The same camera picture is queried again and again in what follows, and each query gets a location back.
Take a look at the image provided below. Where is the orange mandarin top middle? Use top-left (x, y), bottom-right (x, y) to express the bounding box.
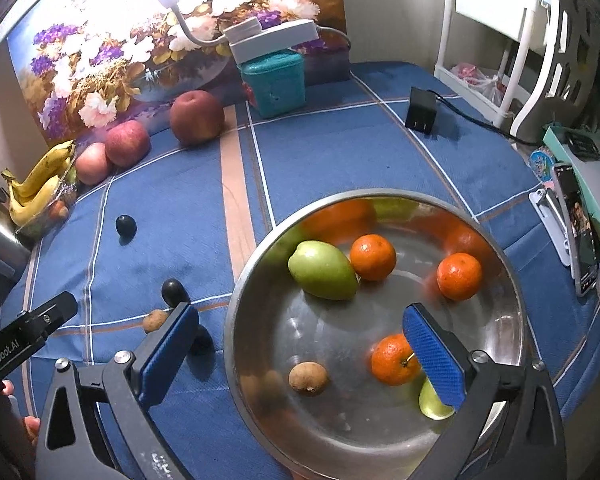
top-left (349, 234), bottom-right (396, 282)

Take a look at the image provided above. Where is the dark red apple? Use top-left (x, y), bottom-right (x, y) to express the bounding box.
top-left (170, 90), bottom-right (225, 148)

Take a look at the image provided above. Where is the white desk lamp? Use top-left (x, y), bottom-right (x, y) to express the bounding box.
top-left (158, 0), bottom-right (351, 64)

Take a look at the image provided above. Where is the teal plastic basket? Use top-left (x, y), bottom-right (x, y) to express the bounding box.
top-left (238, 49), bottom-right (306, 118)

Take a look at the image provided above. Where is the large green apple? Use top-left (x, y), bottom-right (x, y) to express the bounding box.
top-left (287, 240), bottom-right (358, 301)

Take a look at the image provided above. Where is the stainless steel bowl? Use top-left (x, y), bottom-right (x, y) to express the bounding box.
top-left (224, 188), bottom-right (529, 479)

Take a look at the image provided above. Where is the black power cable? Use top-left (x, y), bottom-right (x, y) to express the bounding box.
top-left (428, 89), bottom-right (544, 149)

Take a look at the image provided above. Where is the clear plastic fruit tray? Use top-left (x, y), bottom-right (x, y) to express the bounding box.
top-left (8, 158), bottom-right (80, 242)

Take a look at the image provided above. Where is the orange mandarin with stem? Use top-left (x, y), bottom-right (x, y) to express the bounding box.
top-left (370, 334), bottom-right (420, 386)

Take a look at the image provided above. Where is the red apple middle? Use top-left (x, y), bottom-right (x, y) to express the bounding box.
top-left (105, 119), bottom-right (150, 169)

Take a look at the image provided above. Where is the pink plastic bag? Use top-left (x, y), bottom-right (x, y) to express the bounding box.
top-left (451, 63), bottom-right (505, 106)

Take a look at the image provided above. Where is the round blue sticker tin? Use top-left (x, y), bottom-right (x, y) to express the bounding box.
top-left (529, 146), bottom-right (555, 182)

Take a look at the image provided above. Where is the pink apple left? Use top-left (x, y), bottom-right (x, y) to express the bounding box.
top-left (74, 142), bottom-right (112, 185)

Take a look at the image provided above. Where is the black power adapter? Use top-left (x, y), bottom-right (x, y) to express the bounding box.
top-left (404, 87), bottom-right (437, 134)

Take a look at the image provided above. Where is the smartphone on stand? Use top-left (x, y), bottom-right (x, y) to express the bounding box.
top-left (552, 162), bottom-right (598, 297)

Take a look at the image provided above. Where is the teal book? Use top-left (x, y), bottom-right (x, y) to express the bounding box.
top-left (542, 123), bottom-right (600, 264)

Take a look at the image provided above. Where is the small green apple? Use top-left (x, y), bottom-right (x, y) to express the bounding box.
top-left (418, 377), bottom-right (455, 420)

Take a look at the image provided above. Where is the floral painting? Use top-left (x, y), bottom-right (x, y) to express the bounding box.
top-left (7, 0), bottom-right (350, 144)

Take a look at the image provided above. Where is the brown kiwi in bowl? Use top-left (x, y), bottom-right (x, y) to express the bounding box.
top-left (288, 361), bottom-right (329, 396)

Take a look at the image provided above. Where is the white phone stand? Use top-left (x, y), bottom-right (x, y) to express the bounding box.
top-left (528, 188), bottom-right (571, 268)

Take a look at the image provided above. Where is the yellow banana bunch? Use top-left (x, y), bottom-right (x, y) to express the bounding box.
top-left (1, 140), bottom-right (76, 228)

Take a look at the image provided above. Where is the white shelf rack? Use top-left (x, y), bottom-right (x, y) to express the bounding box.
top-left (434, 0), bottom-right (600, 146)

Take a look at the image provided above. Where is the brown kiwi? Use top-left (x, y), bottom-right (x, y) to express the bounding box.
top-left (288, 361), bottom-right (329, 396)
top-left (142, 309), bottom-right (170, 334)

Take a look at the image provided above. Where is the orange mandarin right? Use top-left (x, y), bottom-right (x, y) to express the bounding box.
top-left (436, 252), bottom-right (483, 301)

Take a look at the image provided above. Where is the blue plaid tablecloth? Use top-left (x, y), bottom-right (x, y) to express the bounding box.
top-left (0, 60), bottom-right (600, 480)

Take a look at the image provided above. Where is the person's left hand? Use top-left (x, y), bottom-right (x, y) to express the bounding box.
top-left (2, 379), bottom-right (41, 448)

